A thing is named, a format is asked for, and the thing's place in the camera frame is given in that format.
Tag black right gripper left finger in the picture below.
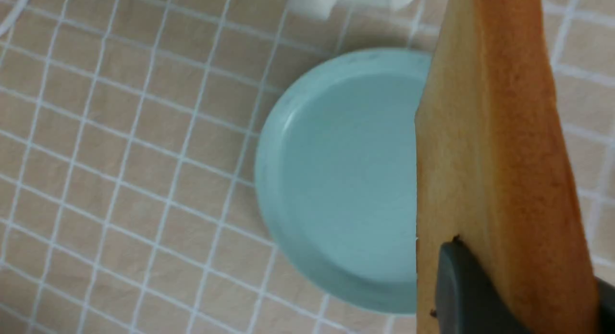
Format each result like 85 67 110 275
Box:
435 235 529 334

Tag beige checkered tablecloth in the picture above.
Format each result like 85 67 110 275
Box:
0 0 615 334

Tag light teal round plate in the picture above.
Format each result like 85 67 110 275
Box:
254 48 432 316

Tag white toaster power cable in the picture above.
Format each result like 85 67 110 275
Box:
0 0 35 37

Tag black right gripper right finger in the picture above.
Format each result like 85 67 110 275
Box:
597 277 615 334

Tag toasted bread slice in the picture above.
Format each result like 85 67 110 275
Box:
415 0 601 334

